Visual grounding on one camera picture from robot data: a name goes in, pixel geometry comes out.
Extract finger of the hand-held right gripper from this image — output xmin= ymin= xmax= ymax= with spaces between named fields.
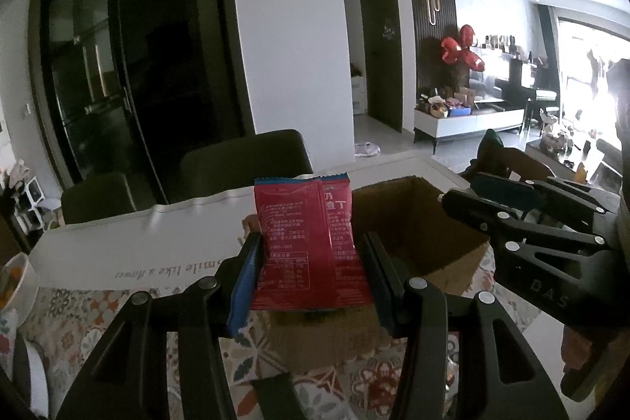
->
xmin=470 ymin=172 xmax=621 ymax=230
xmin=440 ymin=189 xmax=616 ymax=329

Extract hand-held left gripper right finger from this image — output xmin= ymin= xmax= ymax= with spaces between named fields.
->
xmin=357 ymin=232 xmax=567 ymax=420

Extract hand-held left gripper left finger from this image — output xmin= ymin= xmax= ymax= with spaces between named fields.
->
xmin=56 ymin=230 xmax=265 ymax=420

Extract brown cardboard box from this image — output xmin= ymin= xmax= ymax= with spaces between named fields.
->
xmin=261 ymin=175 xmax=491 ymax=374

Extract red snack packet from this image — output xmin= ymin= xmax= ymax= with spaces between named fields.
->
xmin=251 ymin=172 xmax=375 ymax=313

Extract wooden chair with green cushion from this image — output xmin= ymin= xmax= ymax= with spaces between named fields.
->
xmin=460 ymin=129 xmax=559 ymax=187

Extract cluttered coffee table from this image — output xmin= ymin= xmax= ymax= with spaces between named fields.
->
xmin=524 ymin=125 xmax=618 ymax=187

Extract white low cabinet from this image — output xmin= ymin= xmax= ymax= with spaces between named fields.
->
xmin=412 ymin=98 xmax=525 ymax=155

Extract white lettered table mat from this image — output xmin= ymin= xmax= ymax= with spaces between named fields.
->
xmin=37 ymin=154 xmax=471 ymax=292

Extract dark upholstered chair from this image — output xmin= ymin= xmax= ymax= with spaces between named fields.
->
xmin=178 ymin=129 xmax=314 ymax=204
xmin=60 ymin=171 xmax=159 ymax=225

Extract red foil balloons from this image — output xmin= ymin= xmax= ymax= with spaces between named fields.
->
xmin=439 ymin=24 xmax=486 ymax=82

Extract stacked white boxes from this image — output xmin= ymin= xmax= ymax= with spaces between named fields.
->
xmin=350 ymin=65 xmax=368 ymax=116

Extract dark interior door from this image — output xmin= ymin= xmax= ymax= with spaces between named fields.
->
xmin=358 ymin=0 xmax=404 ymax=134

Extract white bowl with orange food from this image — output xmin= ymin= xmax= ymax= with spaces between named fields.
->
xmin=0 ymin=253 xmax=40 ymax=320

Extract black glass sliding doors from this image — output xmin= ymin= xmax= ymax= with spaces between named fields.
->
xmin=28 ymin=0 xmax=249 ymax=205

